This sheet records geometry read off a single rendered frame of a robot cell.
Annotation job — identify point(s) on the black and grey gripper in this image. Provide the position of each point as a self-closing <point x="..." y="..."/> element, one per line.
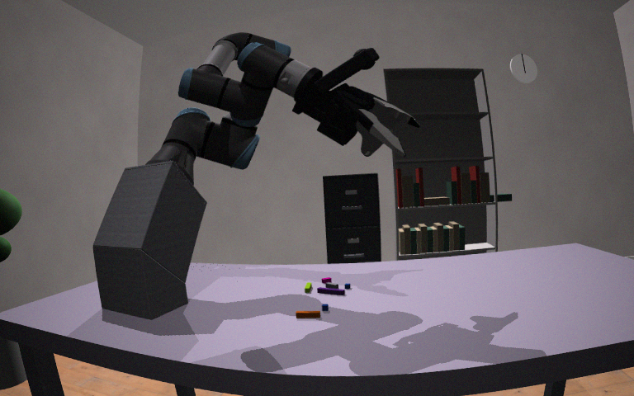
<point x="337" y="122"/>

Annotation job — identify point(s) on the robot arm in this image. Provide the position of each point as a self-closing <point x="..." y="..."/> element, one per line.
<point x="234" y="140"/>

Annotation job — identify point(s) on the purple rod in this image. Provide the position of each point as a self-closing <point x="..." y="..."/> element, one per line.
<point x="330" y="291"/>

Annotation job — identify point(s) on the orange rod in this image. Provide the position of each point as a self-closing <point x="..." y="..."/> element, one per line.
<point x="307" y="314"/>

